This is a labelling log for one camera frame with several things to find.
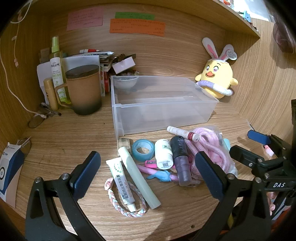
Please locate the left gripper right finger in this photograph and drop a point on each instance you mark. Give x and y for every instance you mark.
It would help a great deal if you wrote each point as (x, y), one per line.
(243, 210)

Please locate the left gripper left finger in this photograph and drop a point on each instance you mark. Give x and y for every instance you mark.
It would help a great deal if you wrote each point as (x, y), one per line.
(43, 222)

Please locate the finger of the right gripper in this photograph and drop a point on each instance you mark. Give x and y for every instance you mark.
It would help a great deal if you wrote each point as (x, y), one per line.
(245, 156)
(259, 137)

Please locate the light blue pink case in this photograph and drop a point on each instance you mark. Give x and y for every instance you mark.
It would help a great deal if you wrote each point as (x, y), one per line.
(227, 143)

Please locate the pink white lip balm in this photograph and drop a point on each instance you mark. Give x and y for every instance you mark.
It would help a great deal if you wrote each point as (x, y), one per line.
(183, 133)

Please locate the dark purple spray bottle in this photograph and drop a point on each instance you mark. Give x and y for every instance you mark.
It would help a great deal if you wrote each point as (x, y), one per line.
(181, 161)

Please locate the white pill bottle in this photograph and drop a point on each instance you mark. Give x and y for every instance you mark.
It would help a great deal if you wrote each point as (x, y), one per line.
(163, 154)

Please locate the pink pen blue shark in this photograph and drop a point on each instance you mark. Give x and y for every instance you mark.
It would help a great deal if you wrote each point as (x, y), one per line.
(163, 176)

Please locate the pale green long tube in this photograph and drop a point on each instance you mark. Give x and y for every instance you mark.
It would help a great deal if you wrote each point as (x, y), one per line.
(138, 178)

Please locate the white ointment tube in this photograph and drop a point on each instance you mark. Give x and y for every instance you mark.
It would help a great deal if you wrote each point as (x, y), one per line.
(121, 183)

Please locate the pink utility knife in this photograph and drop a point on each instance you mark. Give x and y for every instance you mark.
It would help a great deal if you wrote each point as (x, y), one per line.
(151, 164)

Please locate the blue tape roll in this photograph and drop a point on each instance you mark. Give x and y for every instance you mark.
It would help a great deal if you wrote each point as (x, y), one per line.
(143, 150)

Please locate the person right hand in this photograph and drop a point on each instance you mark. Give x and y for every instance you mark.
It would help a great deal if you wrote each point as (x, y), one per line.
(270, 198)

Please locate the blue white carton box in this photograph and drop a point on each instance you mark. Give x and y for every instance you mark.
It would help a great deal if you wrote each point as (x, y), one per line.
(12, 161)

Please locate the yellow chick plush toy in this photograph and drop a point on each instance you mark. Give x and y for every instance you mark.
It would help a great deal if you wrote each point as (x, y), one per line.
(217, 75)

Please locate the eyeglasses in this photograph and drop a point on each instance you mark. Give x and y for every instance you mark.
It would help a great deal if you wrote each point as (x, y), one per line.
(45, 111)

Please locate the clear plastic storage box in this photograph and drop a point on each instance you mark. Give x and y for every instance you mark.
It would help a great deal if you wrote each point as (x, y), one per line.
(156, 102)

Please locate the tan cylindrical tube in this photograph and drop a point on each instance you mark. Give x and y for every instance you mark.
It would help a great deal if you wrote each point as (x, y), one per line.
(50, 93)

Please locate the bowl of candies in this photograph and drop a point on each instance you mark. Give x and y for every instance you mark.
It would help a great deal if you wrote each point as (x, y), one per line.
(127, 81)

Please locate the brown mug with lid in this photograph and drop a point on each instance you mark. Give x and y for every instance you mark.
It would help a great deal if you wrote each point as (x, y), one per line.
(83, 86)

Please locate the small white pink box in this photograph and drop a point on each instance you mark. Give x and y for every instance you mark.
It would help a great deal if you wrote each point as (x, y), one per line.
(123, 65)

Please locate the green spray bottle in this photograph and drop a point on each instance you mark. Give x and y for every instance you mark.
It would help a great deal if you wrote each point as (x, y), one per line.
(57, 71)

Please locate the orange sticky note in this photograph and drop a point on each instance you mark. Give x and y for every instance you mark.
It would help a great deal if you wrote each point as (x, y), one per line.
(139, 26)

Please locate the stack of books papers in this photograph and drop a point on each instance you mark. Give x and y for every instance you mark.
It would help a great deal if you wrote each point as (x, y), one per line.
(44, 69)

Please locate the red white marker pen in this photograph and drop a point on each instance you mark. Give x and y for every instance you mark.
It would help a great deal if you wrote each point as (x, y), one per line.
(83, 51)

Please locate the green sticky note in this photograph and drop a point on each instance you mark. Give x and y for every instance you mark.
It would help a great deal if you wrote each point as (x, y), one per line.
(134, 15)

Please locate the pink sticky note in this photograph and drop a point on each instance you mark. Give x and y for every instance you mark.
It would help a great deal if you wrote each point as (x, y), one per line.
(85, 18)

